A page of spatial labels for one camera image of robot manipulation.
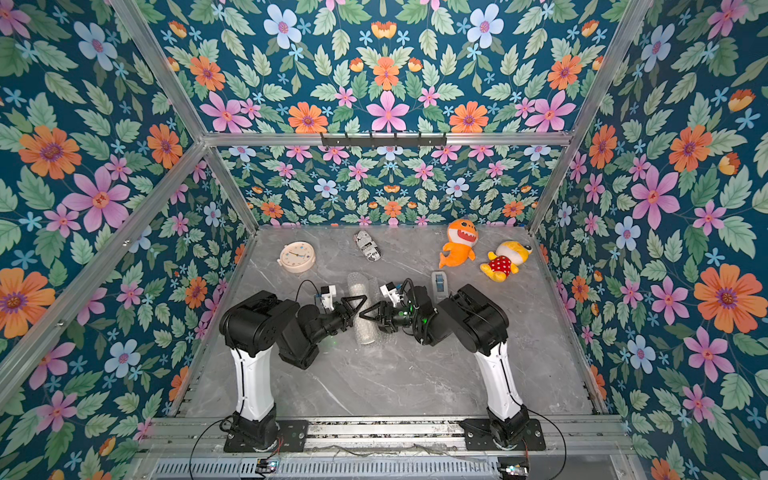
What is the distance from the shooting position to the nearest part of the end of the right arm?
2.75 ft

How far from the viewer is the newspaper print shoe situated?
1098 millimetres

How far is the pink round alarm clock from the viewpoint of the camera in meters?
1.07

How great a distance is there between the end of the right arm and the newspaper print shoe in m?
0.25

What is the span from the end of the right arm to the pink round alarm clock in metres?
0.34

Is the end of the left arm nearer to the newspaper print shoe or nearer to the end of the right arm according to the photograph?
the end of the right arm

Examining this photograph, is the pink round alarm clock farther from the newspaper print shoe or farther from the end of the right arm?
the end of the right arm

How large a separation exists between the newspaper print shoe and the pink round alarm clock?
177 millimetres

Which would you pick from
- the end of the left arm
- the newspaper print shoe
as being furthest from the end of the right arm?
the newspaper print shoe
